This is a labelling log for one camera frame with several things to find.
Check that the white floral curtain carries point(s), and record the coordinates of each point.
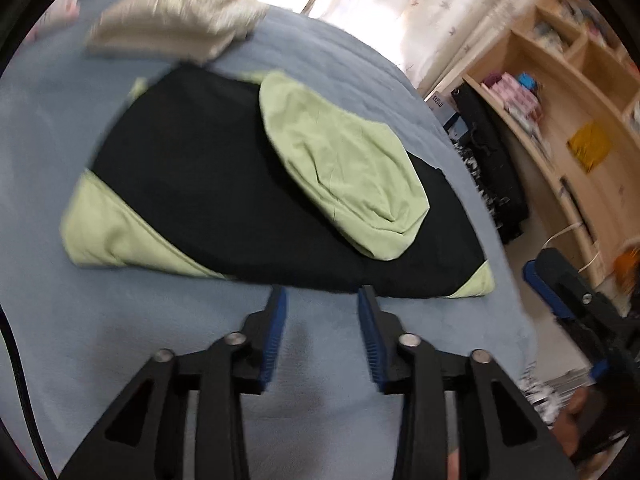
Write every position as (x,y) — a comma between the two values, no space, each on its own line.
(425,10)

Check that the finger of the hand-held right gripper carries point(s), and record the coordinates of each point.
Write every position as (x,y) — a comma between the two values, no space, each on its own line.
(550,285)

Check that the wooden shelf unit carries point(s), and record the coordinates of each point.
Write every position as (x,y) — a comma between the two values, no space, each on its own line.
(565,110)

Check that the blue and white box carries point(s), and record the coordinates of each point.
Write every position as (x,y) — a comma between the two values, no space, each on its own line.
(442,110)

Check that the pink and white plush toy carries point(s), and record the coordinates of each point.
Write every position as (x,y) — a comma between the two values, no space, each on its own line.
(65,6)

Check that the black white patterned cloth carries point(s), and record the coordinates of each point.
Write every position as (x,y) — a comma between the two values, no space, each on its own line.
(475,170)

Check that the person's right hand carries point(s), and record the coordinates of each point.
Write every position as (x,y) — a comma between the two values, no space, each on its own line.
(572,420)

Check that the black bag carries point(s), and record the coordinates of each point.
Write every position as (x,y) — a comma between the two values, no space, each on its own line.
(492,160)

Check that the bed with blue blanket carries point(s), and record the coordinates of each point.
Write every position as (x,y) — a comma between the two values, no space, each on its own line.
(100,350)

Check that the green and black hooded jacket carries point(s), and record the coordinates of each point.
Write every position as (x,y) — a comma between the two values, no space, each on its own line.
(200,185)

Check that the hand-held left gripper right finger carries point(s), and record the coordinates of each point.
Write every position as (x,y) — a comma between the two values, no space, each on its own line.
(372,340)

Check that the black white patterned fabric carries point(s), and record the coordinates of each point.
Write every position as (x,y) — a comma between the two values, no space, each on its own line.
(537,397)

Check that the orange object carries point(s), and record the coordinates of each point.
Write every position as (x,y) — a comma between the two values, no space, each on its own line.
(627,267)

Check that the yellow cloth on shelf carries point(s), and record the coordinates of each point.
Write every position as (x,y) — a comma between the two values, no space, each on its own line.
(590,147)

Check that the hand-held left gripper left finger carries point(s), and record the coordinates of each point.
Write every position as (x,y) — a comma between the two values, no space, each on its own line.
(272,340)

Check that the stack of pink boxes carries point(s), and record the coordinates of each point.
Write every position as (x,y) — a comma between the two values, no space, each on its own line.
(515,95)

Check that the cream folded puffer jacket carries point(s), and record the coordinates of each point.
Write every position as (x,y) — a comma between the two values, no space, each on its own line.
(170,15)

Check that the teal small box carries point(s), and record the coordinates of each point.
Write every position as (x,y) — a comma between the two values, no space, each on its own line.
(527,81)

